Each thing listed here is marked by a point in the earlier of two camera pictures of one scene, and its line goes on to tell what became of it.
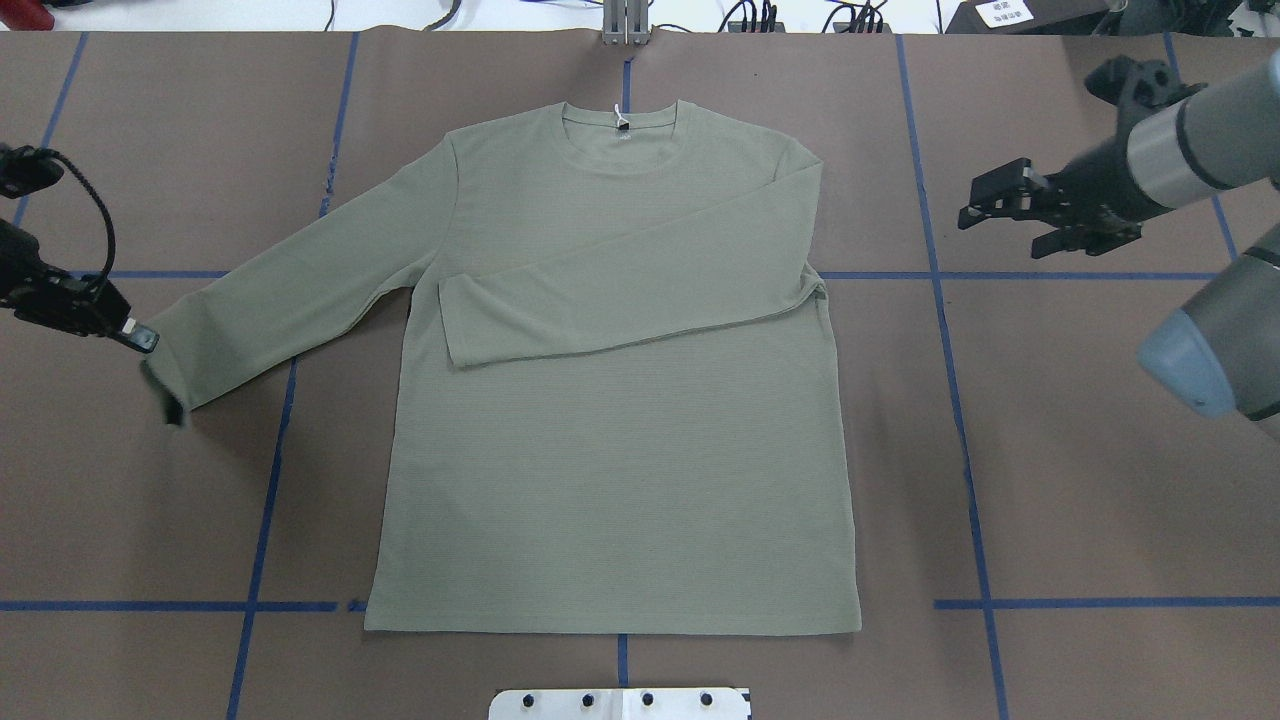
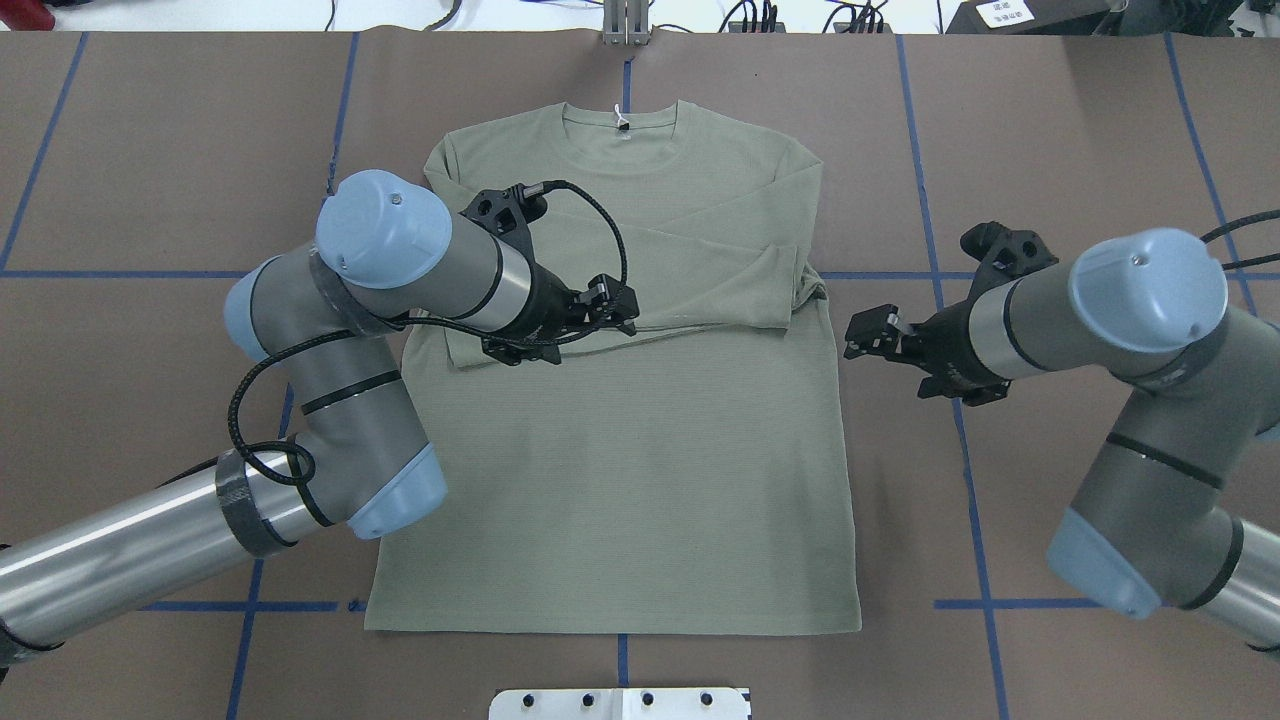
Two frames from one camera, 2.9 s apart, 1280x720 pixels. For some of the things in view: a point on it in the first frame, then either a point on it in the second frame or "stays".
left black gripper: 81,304 -> 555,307
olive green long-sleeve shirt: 612,406 stays
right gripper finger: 1057,241 -> 941,384
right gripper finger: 1007,191 -> 875,331
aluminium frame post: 625,22 stays
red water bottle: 26,15 stays
